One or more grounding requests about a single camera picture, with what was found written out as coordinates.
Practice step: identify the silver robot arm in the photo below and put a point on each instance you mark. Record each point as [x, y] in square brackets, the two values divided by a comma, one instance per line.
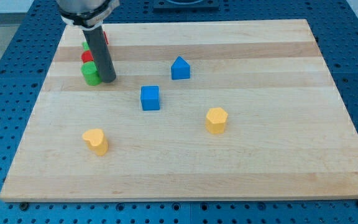
[86, 14]

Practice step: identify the blue cube block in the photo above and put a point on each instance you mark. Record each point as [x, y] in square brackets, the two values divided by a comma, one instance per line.
[150, 98]

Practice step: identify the wooden board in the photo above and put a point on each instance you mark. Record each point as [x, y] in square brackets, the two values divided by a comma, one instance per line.
[288, 134]

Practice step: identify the yellow hexagon block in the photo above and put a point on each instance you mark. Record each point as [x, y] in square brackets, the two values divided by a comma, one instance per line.
[216, 119]

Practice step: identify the blue triangular prism block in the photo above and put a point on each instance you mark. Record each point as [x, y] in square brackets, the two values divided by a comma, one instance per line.
[180, 69]

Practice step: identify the yellow heart block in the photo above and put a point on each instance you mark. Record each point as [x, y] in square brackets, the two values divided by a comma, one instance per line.
[96, 141]

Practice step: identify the green cylinder block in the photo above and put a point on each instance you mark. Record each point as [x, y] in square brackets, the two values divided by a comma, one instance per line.
[90, 73]

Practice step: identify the small red block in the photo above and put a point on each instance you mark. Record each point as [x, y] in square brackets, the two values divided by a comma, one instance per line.
[105, 37]

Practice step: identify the red cylinder block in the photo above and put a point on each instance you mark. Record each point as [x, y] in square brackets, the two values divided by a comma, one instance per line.
[86, 56]

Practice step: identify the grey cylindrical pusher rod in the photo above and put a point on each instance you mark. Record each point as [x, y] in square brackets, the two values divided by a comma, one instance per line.
[97, 44]

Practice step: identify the small green block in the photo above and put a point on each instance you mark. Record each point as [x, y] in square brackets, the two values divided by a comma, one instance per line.
[85, 46]

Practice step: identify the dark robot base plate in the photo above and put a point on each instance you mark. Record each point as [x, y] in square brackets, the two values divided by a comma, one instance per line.
[161, 5]

